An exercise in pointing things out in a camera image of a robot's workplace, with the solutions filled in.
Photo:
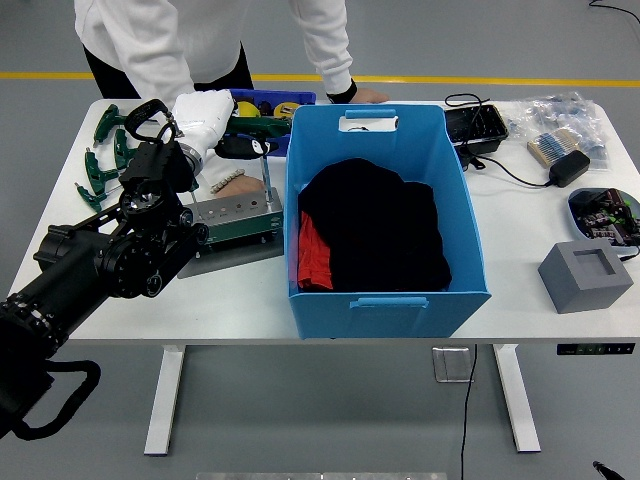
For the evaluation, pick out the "large light blue plastic box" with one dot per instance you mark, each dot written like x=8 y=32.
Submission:
x=390 y=320

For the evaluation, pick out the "person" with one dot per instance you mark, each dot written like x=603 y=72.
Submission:
x=210 y=30

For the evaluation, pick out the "person's left forearm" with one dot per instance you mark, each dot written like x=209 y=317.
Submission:
x=330 y=60

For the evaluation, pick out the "yellow lemon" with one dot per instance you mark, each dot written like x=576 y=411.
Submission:
x=247 y=108

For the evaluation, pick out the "dark brown round object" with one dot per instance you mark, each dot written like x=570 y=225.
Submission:
x=265 y=107

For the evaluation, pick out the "clear bag of blue parts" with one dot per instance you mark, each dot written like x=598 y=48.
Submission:
x=565 y=112

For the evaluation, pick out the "metal floor socket cover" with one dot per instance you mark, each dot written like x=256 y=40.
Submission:
x=450 y=365

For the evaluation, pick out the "electronic parts pile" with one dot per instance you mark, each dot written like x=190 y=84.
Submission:
x=605 y=220

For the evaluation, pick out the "red cloth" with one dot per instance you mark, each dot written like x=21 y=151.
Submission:
x=312 y=255

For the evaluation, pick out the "person's right hand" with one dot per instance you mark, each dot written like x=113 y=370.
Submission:
x=242 y=189

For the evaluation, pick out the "white table leg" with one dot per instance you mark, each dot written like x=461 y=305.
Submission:
x=167 y=400
x=515 y=400

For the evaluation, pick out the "person's left hand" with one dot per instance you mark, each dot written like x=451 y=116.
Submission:
x=370 y=96

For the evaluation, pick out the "black cloth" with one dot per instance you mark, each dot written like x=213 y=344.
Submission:
x=375 y=225

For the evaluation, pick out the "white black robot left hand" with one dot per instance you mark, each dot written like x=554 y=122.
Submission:
x=205 y=115

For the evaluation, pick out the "black plastic tray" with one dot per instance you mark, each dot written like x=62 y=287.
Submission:
x=475 y=127

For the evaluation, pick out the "white blue plate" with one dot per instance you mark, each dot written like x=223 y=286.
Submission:
x=574 y=225

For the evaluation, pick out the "yellow tape measure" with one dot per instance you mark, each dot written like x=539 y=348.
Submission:
x=286 y=109

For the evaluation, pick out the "grey foam block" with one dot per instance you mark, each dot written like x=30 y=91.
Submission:
x=575 y=295

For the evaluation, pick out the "black power adapter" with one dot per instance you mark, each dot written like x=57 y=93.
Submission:
x=570 y=169

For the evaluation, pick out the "black table control panel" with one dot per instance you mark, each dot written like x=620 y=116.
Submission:
x=595 y=349

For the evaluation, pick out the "black wristband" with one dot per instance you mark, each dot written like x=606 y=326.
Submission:
x=342 y=95

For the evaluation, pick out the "small dark blue bin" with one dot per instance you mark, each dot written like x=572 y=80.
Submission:
x=280 y=95

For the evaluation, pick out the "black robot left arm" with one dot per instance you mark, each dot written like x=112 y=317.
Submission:
x=75 y=265

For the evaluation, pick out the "resistor tape bundle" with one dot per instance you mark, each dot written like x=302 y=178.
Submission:
x=547 y=147

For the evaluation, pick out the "person's right forearm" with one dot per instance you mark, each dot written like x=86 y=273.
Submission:
x=160 y=75

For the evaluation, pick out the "brown block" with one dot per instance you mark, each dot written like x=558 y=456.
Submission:
x=245 y=97

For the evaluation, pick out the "grey green hex wrench stand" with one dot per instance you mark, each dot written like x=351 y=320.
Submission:
x=240 y=225

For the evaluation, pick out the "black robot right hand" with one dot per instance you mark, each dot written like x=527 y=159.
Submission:
x=607 y=471

